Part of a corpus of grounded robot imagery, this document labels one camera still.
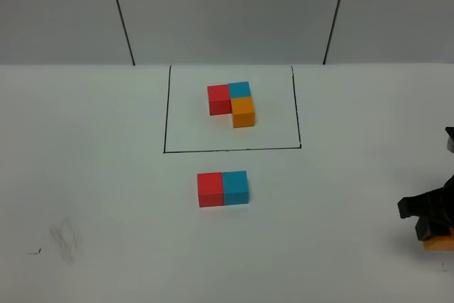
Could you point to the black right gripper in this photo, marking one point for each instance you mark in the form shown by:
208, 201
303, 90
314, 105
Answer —
437, 204

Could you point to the template orange cube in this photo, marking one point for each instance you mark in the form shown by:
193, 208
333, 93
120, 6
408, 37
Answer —
243, 112

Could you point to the template blue cube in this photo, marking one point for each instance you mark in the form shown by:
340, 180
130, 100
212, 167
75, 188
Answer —
239, 90

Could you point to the template red cube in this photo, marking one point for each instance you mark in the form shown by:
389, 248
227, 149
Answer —
219, 99

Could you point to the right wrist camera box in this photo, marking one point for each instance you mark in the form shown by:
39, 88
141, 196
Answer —
450, 142

